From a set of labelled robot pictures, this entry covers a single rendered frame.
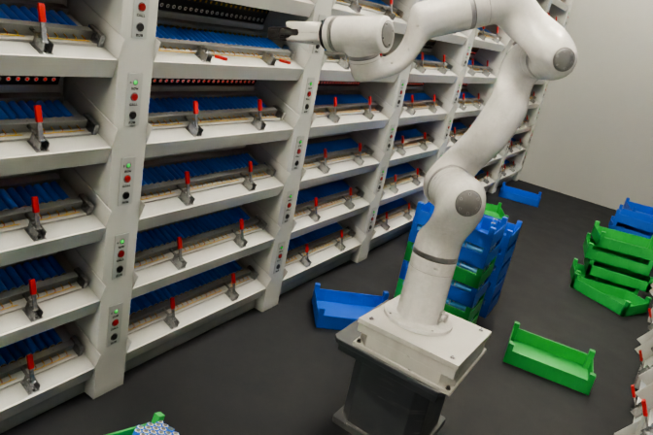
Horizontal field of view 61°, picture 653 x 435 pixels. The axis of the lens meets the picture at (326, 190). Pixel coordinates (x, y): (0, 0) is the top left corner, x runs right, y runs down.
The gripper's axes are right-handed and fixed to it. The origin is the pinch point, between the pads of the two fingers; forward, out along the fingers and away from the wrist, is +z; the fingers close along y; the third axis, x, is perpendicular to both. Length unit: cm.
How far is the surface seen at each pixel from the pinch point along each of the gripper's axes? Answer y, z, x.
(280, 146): -31, 23, 34
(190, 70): 16.8, 14.8, 10.4
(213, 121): 0.5, 23.1, 24.8
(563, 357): -100, -65, 112
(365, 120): -81, 18, 27
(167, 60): 24.6, 14.3, 8.4
